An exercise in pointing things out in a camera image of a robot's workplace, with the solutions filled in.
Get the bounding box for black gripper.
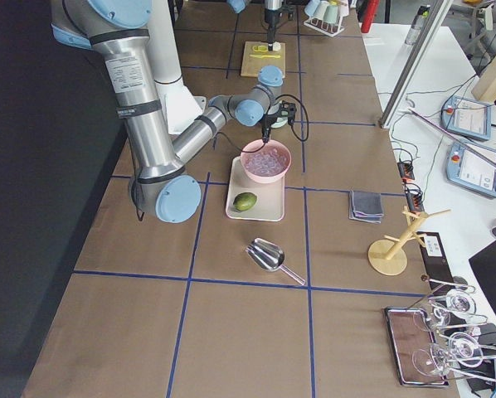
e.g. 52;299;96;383
260;101;297;143
264;3;294;51

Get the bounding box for clear ice cubes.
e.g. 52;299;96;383
245;148;289;177

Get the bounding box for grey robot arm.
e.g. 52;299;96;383
51;1;284;223
226;0;294;52

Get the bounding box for mint green bowl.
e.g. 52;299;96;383
271;118;288;129

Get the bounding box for pink bowl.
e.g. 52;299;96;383
241;139;291;184

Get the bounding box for steel ice scoop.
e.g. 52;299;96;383
246;238;306;286

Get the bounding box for upper lemon slice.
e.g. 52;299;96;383
252;45;268;53

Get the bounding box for bamboo cutting board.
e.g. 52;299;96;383
241;41;286;77

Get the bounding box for white cup rack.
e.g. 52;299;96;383
304;0;350;37

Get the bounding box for green lime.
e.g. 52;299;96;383
233;192;258;212

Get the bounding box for cream plastic tray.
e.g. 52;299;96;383
226;157;285;221

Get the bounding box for red fire extinguisher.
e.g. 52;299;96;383
361;0;380;33

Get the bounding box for folded grey cloth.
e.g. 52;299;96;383
348;191;384;224

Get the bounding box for black power strip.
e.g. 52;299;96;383
397;161;415;182

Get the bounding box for wooden mug tree stand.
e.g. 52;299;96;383
367;206;451;276

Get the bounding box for upper teach pendant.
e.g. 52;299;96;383
441;96;491;142

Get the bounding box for teach pendant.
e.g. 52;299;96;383
446;143;496;198
441;96;491;142

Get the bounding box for lower teach pendant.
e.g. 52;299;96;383
446;143;496;198

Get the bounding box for wine glass rack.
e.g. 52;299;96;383
411;274;496;379

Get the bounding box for black framed tray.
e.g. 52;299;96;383
384;307;449;388

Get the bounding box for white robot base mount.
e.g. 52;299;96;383
147;0;207;135

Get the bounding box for aluminium frame post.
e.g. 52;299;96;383
379;0;453;129

